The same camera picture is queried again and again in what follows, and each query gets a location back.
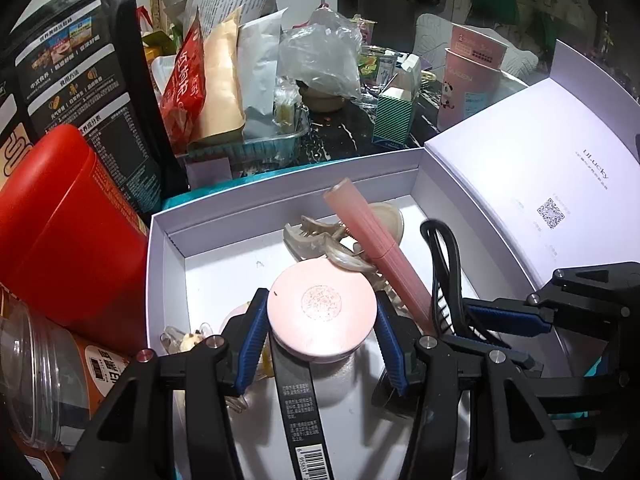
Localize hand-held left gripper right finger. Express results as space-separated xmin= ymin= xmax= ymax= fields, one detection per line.
xmin=375 ymin=292 xmax=581 ymax=480

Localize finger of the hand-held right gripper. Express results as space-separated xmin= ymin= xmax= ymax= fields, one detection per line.
xmin=462 ymin=262 xmax=640 ymax=336
xmin=442 ymin=335 xmax=544 ymax=373

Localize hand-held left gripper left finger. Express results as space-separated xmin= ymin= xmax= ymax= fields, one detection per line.
xmin=65 ymin=288 xmax=271 ymax=480

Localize white round compact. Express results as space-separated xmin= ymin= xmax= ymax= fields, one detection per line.
xmin=218 ymin=301 xmax=253 ymax=333

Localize white hinged-lid gift box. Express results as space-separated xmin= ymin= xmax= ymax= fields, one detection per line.
xmin=146 ymin=40 xmax=640 ymax=480

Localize pink round compact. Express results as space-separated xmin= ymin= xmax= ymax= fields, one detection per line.
xmin=266 ymin=259 xmax=378 ymax=363

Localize black lipstick box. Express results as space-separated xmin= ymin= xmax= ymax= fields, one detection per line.
xmin=272 ymin=345 xmax=335 ymax=480

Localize black long hair clip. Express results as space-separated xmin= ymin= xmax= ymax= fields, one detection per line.
xmin=420 ymin=219 xmax=493 ymax=342

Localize pink cosmetic tube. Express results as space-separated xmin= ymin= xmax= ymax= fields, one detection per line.
xmin=322 ymin=177 xmax=438 ymax=336

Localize beige claw hair clip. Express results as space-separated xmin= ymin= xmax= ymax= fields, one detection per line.
xmin=284 ymin=202 xmax=407 ymax=321

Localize lilac card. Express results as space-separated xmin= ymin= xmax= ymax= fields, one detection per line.
xmin=185 ymin=157 xmax=233 ymax=194

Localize short jar reddish contents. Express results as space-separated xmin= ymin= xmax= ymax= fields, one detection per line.
xmin=0 ymin=300 xmax=134 ymax=463

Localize red canister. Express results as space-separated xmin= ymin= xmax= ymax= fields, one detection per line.
xmin=0 ymin=124 xmax=152 ymax=342

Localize green striped box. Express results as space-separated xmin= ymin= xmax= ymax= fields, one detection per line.
xmin=372 ymin=52 xmax=424 ymax=152

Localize brown ceramic piece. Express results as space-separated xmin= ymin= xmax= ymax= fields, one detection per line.
xmin=300 ymin=82 xmax=347 ymax=112

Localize cream packet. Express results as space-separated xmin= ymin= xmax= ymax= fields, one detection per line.
xmin=192 ymin=7 xmax=249 ymax=144

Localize red snack packet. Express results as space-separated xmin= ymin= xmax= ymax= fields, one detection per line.
xmin=160 ymin=7 xmax=209 ymax=154

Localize white packet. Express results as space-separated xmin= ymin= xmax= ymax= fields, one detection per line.
xmin=236 ymin=12 xmax=284 ymax=139

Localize white patterned chair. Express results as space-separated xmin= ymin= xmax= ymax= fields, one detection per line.
xmin=415 ymin=12 xmax=542 ymax=87

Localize clear plastic bag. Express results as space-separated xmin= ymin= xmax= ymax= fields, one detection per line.
xmin=277 ymin=7 xmax=364 ymax=102

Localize black food pouch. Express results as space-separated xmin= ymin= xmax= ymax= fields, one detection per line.
xmin=0 ymin=0 xmax=189 ymax=217

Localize printed paper sheet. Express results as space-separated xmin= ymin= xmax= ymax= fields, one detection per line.
xmin=187 ymin=0 xmax=277 ymax=27

